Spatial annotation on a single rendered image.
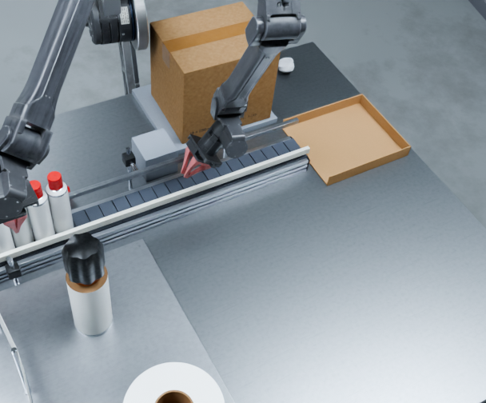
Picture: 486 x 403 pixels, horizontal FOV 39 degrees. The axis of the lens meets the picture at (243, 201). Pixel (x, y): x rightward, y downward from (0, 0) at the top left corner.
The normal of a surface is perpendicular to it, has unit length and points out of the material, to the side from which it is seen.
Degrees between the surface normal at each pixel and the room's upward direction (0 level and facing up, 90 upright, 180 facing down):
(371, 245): 0
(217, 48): 0
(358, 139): 0
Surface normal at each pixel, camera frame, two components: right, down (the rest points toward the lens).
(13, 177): 0.72, -0.56
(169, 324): 0.09, -0.64
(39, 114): 0.69, 0.18
